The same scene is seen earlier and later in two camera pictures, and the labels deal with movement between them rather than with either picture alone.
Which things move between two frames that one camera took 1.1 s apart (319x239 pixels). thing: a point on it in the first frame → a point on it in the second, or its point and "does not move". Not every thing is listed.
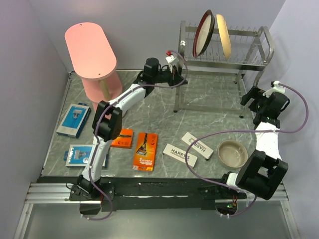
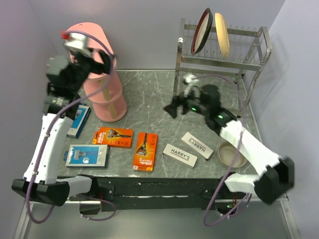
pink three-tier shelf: [94, 61] does not move
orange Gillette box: [145, 152] does not move
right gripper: [255, 93] → [172, 109]
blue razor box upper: [74, 120] does not move
